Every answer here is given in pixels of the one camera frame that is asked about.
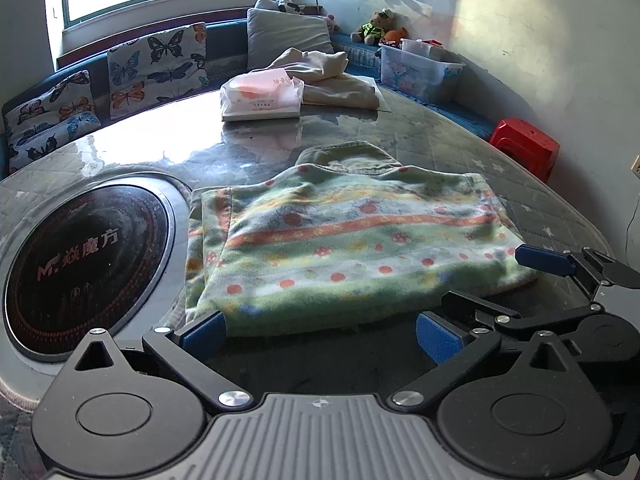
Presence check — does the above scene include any teddy bear toy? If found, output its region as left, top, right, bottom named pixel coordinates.
left=350, top=9, right=409, bottom=48

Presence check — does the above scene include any grey pillow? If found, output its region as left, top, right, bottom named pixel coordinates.
left=246, top=0, right=334, bottom=70

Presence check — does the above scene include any left butterfly cushion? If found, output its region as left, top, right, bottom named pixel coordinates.
left=6, top=70, right=102, bottom=174

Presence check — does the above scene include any clear plastic storage box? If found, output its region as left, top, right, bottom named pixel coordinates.
left=380, top=46, right=465, bottom=104

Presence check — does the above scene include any red plastic stool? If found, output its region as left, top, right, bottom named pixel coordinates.
left=489, top=117, right=561, bottom=183

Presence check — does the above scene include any pink tissue pack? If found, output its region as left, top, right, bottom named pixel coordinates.
left=220, top=68, right=304, bottom=122

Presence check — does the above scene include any round induction cooktop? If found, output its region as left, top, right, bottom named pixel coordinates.
left=0, top=174, right=192, bottom=380

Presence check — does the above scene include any blue sofa bench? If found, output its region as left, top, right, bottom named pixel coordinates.
left=0, top=17, right=501, bottom=181

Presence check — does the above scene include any right butterfly cushion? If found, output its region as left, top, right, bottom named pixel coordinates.
left=107, top=23, right=208, bottom=120

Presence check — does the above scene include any colourful patterned children's shirt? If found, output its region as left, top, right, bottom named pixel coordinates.
left=183, top=141, right=536, bottom=337

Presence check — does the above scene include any butterfly cushion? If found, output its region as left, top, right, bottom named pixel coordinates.
left=107, top=23, right=208, bottom=120
left=6, top=70, right=102, bottom=174

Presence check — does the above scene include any beige folded garment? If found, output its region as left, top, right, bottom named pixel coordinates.
left=267, top=48, right=380, bottom=110

